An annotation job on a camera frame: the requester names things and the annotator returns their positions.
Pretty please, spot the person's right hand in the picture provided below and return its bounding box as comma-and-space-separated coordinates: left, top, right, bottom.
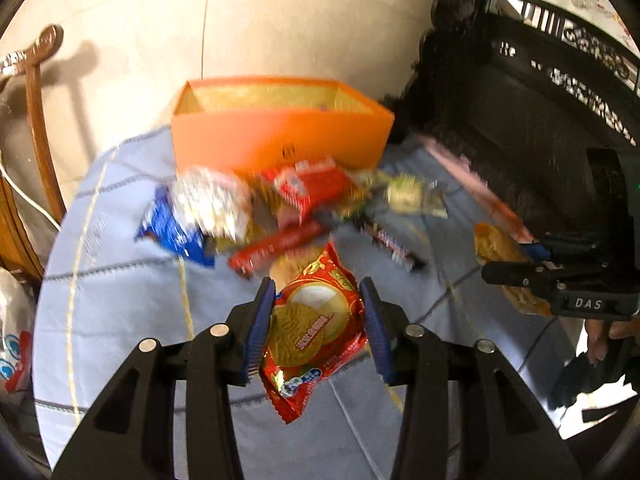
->
582, 317, 640, 366

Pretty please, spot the pale green pastry packet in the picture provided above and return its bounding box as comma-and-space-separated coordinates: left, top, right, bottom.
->
382, 172, 448, 218

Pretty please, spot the white plastic bag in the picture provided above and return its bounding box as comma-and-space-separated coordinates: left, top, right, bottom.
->
0, 267, 36, 406

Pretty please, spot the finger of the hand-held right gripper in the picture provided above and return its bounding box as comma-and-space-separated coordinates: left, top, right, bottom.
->
481, 260, 566, 306
520, 232, 608, 263

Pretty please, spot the dark chocolate bar packet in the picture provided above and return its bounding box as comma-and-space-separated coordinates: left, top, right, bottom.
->
360, 217, 428, 271

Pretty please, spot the carved wooden chair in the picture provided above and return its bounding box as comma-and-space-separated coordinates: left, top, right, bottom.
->
0, 25, 68, 281

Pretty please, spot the yellow pastry packet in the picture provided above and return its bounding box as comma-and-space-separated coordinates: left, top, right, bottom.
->
474, 222, 553, 317

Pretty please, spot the orange cardboard box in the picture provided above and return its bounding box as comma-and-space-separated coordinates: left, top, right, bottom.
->
170, 77, 396, 171

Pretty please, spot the blue striped tablecloth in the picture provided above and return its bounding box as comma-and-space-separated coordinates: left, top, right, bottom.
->
32, 127, 576, 480

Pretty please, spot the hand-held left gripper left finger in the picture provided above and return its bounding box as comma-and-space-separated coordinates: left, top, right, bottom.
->
52, 276, 278, 480

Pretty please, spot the red cookie packet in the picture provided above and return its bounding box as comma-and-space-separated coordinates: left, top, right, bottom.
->
259, 242, 368, 423

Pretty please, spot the dark blue biscuit packet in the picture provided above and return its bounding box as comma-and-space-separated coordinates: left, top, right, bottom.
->
135, 185, 216, 268

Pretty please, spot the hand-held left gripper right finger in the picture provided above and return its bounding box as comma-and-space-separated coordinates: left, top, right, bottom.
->
357, 276, 583, 480

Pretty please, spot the white power cable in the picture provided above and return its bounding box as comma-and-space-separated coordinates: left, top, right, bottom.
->
0, 152, 63, 233

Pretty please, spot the clear bag of white candies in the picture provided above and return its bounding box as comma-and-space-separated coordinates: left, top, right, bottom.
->
170, 167, 253, 241

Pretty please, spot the long red bar packet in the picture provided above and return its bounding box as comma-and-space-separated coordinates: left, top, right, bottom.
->
229, 220, 331, 278

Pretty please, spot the red snack packet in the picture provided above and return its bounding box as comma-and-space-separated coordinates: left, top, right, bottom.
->
260, 157, 356, 226

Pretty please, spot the dark carved wooden furniture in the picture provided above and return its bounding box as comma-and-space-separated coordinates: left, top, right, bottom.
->
385, 0, 640, 281

